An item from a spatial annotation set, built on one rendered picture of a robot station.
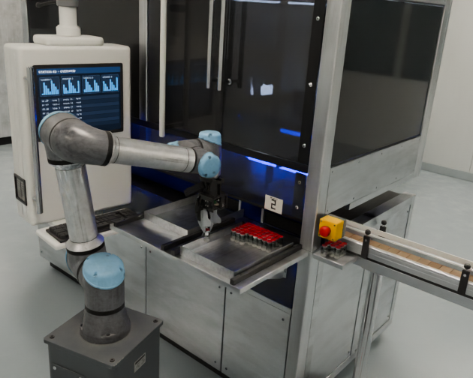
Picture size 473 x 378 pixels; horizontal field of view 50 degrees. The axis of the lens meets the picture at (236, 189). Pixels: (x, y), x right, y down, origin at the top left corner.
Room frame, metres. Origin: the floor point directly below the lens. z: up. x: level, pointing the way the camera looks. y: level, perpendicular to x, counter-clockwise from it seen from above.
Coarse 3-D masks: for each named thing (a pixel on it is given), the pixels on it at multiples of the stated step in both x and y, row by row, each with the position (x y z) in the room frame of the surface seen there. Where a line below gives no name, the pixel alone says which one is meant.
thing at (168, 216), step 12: (168, 204) 2.07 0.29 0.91; (180, 204) 2.13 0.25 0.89; (192, 204) 2.17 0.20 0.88; (144, 216) 1.97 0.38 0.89; (156, 216) 1.93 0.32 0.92; (168, 216) 2.01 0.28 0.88; (180, 216) 2.02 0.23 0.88; (192, 216) 2.03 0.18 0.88; (228, 216) 1.99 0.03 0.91; (240, 216) 2.06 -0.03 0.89; (168, 228) 1.88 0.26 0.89; (180, 228) 1.83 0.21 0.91; (192, 228) 1.83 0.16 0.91
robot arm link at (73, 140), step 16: (64, 128) 1.29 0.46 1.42; (80, 128) 1.30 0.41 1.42; (96, 128) 1.33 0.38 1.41; (64, 144) 1.27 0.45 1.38; (80, 144) 1.27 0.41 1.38; (96, 144) 1.28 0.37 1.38; (112, 144) 1.30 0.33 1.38; (128, 144) 1.35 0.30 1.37; (144, 144) 1.38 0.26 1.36; (160, 144) 1.42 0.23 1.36; (80, 160) 1.28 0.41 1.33; (96, 160) 1.28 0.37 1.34; (112, 160) 1.31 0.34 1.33; (128, 160) 1.34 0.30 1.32; (144, 160) 1.36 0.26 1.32; (160, 160) 1.39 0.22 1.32; (176, 160) 1.42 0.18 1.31; (192, 160) 1.45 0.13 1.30; (208, 160) 1.46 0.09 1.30; (208, 176) 1.46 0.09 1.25
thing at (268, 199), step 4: (268, 196) 1.89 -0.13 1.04; (272, 196) 1.88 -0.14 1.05; (268, 200) 1.89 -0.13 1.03; (272, 200) 1.88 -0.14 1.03; (276, 200) 1.87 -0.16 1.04; (280, 200) 1.86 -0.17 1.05; (268, 204) 1.89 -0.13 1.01; (276, 204) 1.87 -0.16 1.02; (280, 204) 1.85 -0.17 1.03; (268, 208) 1.89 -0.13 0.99; (276, 208) 1.86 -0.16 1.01; (280, 208) 1.85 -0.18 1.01; (276, 212) 1.86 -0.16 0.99; (280, 212) 1.85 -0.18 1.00
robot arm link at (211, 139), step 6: (204, 132) 1.66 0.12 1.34; (210, 132) 1.66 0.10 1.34; (216, 132) 1.67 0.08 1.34; (198, 138) 1.65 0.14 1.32; (204, 138) 1.64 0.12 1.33; (210, 138) 1.64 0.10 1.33; (216, 138) 1.64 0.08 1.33; (204, 144) 1.63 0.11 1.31; (210, 144) 1.64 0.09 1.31; (216, 144) 1.64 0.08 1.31; (210, 150) 1.63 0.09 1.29; (216, 150) 1.64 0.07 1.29
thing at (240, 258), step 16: (240, 224) 1.92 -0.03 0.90; (224, 240) 1.81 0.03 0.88; (192, 256) 1.63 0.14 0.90; (208, 256) 1.66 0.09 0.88; (224, 256) 1.67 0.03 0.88; (240, 256) 1.68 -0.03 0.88; (256, 256) 1.69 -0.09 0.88; (272, 256) 1.66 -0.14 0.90; (224, 272) 1.53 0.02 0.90; (240, 272) 1.53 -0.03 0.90
